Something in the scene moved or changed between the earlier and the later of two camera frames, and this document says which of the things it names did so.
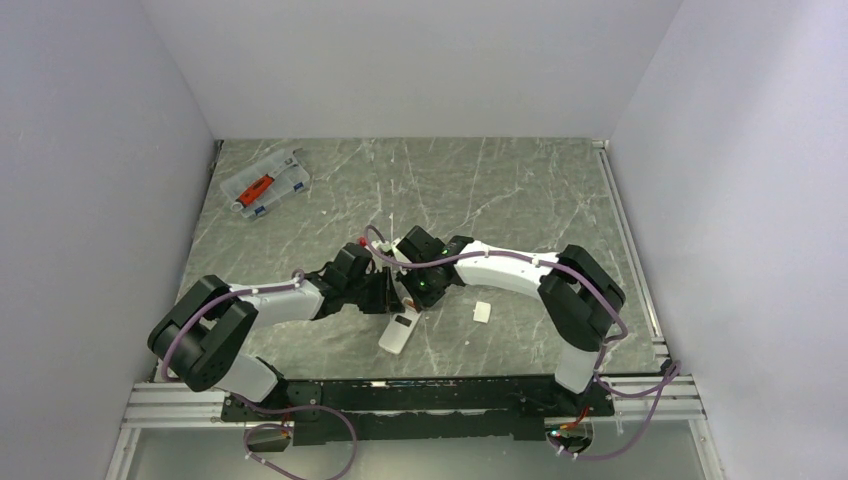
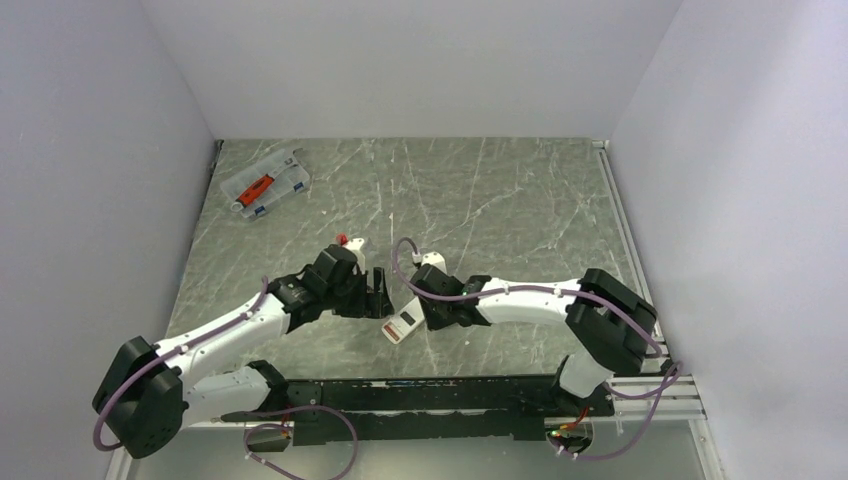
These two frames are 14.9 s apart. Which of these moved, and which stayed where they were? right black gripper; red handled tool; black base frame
Moved: right black gripper
Stayed: red handled tool; black base frame
